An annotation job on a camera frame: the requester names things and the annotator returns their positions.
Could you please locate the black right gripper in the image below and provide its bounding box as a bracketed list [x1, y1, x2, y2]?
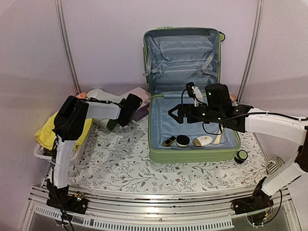
[169, 103, 224, 123]

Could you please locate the purple drawer box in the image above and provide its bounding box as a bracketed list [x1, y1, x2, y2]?
[119, 87, 151, 121]

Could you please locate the white green drawer box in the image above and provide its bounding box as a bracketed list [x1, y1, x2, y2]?
[87, 89, 123, 131]

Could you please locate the green hard-shell suitcase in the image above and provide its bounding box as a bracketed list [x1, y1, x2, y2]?
[143, 27, 241, 163]

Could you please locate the yellow garment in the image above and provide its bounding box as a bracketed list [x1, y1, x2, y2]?
[35, 112, 94, 151]

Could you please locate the white perforated plastic basket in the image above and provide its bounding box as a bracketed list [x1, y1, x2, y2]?
[34, 144, 85, 165]

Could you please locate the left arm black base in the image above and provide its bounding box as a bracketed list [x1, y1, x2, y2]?
[46, 184, 89, 215]

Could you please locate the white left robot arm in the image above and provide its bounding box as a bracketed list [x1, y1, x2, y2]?
[50, 93, 142, 189]

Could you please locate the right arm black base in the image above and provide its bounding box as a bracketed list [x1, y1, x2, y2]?
[231, 177, 274, 215]

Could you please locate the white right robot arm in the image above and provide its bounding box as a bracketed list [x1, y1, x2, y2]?
[168, 82, 308, 210]

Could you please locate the black lidded round jar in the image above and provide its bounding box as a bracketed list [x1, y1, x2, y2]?
[176, 135, 190, 148]

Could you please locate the cream round bottle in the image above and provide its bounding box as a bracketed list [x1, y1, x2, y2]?
[192, 136, 213, 147]

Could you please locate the small dark tube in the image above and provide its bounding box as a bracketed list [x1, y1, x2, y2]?
[162, 136, 176, 147]

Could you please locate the cream tube in suitcase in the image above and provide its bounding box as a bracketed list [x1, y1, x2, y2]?
[213, 130, 223, 144]

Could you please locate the floral white table mat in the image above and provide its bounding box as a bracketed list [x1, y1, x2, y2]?
[48, 95, 268, 194]

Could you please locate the white ribbed round object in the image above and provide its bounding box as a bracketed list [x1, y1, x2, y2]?
[266, 156, 285, 176]

